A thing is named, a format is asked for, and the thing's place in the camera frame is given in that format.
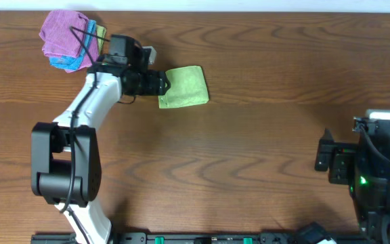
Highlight light green microfiber cloth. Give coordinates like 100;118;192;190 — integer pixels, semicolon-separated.
158;66;209;108

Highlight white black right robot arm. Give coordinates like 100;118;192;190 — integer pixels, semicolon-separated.
290;111;390;243

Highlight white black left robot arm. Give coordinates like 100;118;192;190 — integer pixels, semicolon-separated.
30;35;171;243

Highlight lower purple folded cloth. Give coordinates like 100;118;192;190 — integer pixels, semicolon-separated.
64;35;99;73

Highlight bottom green folded cloth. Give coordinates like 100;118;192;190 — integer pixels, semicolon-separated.
96;24;106;54

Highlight blue folded cloth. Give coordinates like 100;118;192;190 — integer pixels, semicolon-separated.
49;34;98;73

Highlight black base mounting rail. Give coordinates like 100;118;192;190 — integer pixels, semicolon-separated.
30;232;370;244

